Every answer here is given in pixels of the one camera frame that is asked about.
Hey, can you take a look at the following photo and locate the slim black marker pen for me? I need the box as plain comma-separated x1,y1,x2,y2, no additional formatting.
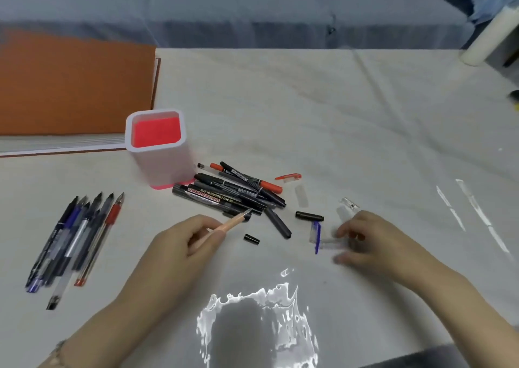
202,179,268,215
186,181,264,217
194,172,277,210
219,160,288,209

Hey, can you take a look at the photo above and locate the row of pens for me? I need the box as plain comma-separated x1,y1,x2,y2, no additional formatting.
25,192,125,311

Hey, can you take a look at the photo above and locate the blue clip pen cap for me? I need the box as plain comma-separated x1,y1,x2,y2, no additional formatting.
309,220,322,255

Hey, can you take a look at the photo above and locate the person's right hand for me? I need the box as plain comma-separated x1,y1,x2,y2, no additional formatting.
332,210,467,290

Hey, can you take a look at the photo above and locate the large white roll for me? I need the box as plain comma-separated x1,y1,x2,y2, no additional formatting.
459,5,519,66

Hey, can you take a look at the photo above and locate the peach barrel pen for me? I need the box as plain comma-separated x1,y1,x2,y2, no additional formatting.
188,208,253,255

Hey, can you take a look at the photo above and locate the pale bead bracelet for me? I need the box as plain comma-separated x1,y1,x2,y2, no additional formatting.
48,339,69,368

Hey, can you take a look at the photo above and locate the long dark grey pen cap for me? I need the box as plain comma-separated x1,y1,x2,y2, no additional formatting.
263,206,292,240

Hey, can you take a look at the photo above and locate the red black marker pen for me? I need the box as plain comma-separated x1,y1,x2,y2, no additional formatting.
209,162,284,195

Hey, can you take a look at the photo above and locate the blue grey sofa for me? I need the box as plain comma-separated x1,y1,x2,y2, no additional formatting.
0,0,519,69

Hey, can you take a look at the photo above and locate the orange cover binder album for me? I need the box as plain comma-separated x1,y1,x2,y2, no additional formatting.
0,29,162,158

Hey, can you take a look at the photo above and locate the white table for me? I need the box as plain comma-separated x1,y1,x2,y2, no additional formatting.
0,47,519,368

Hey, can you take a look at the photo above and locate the red white pen holder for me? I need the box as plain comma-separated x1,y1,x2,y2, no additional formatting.
124,108,196,189

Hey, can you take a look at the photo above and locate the person's left hand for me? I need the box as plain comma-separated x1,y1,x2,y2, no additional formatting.
64,214,228,368

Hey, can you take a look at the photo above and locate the person's right forearm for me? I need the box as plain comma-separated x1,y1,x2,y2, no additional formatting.
405,272,519,368

